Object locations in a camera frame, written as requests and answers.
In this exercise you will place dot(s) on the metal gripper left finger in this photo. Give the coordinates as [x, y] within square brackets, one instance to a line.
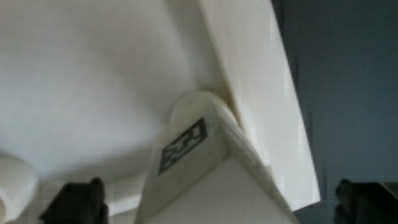
[79, 206]

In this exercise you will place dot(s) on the white leg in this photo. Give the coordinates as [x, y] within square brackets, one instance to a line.
[208, 185]

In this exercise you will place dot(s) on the white square tabletop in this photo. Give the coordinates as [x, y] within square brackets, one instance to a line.
[104, 58]

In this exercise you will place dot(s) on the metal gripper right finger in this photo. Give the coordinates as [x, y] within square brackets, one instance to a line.
[367, 203]

